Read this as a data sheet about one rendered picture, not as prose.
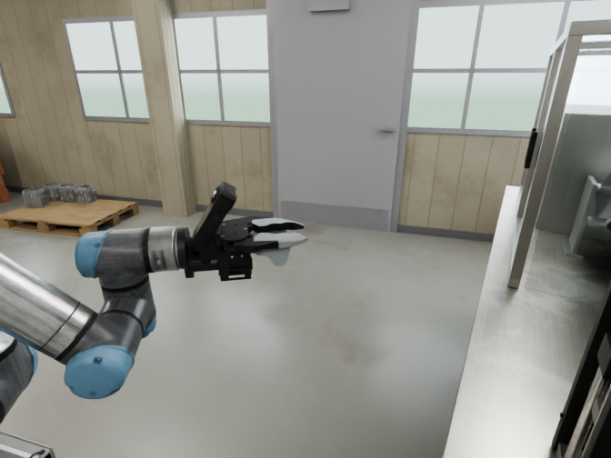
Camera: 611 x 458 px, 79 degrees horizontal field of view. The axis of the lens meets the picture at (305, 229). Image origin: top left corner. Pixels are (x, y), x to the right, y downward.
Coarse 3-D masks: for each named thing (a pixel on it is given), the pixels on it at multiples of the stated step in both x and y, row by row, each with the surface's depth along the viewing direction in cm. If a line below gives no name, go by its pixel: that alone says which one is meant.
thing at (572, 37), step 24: (576, 24) 84; (600, 24) 82; (552, 48) 164; (576, 48) 86; (552, 72) 135; (552, 120) 92; (528, 144) 152; (552, 144) 94; (528, 168) 144; (528, 216) 102; (528, 240) 104
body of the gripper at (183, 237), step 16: (224, 224) 64; (240, 224) 64; (176, 240) 59; (224, 240) 59; (240, 240) 60; (192, 256) 62; (208, 256) 63; (224, 256) 61; (240, 256) 62; (192, 272) 63; (224, 272) 62; (240, 272) 64
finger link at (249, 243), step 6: (246, 240) 60; (252, 240) 60; (234, 246) 59; (240, 246) 59; (246, 246) 59; (252, 246) 59; (258, 246) 59; (264, 246) 59; (270, 246) 60; (276, 246) 61; (246, 252) 59; (252, 252) 59
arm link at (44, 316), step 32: (0, 256) 46; (0, 288) 44; (32, 288) 47; (0, 320) 45; (32, 320) 46; (64, 320) 48; (96, 320) 51; (128, 320) 56; (64, 352) 48; (96, 352) 48; (128, 352) 51; (96, 384) 48
